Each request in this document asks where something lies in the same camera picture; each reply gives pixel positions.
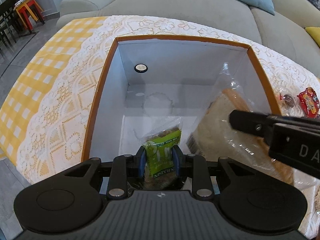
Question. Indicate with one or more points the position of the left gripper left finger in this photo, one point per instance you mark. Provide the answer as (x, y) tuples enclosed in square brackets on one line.
[(76, 197)]

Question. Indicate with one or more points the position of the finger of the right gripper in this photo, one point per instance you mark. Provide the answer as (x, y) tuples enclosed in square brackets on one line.
[(257, 124)]

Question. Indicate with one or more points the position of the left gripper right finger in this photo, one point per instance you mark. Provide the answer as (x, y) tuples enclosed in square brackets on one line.
[(246, 198)]

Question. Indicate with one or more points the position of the small chocolate cake packet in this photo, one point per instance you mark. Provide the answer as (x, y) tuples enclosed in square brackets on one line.
[(287, 100)]

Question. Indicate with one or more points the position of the red chip bag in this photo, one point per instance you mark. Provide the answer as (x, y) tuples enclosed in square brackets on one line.
[(309, 102)]

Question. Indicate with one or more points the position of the sliced bread bag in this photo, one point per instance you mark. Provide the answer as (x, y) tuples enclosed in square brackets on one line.
[(213, 136)]

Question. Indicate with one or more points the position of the green raisin snack packet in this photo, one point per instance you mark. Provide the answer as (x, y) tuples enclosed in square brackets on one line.
[(159, 171)]

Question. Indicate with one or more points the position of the white lace tablecloth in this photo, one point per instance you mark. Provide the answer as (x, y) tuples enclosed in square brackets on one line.
[(171, 213)]

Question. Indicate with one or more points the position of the yellow cushion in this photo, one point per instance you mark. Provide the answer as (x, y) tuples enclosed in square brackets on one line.
[(314, 32)]

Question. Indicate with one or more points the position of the grey green sofa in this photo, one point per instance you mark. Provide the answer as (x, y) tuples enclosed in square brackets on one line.
[(283, 32)]

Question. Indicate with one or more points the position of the orange cardboard box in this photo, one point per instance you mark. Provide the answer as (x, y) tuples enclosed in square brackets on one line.
[(148, 78)]

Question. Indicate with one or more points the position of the yellow checked tablecloth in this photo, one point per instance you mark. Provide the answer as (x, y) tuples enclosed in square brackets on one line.
[(26, 104)]

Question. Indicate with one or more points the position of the black dining chair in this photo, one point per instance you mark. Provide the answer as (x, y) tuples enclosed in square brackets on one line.
[(9, 21)]

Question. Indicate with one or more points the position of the red yellow stools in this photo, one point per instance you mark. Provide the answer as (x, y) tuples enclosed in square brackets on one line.
[(26, 9)]

